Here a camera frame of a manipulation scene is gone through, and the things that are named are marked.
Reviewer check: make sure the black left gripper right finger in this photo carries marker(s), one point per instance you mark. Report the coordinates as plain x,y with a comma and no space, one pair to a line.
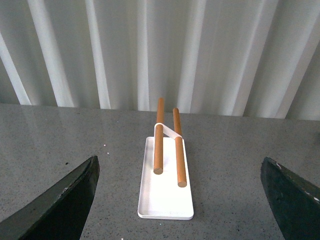
294,201

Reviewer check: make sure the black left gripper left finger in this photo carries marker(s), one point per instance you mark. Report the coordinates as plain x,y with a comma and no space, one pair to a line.
60,213

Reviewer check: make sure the white rack with wooden bars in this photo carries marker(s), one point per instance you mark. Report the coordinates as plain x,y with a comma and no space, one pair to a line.
165,189

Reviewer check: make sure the white pleated curtain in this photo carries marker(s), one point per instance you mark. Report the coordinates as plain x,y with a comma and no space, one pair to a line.
256,58

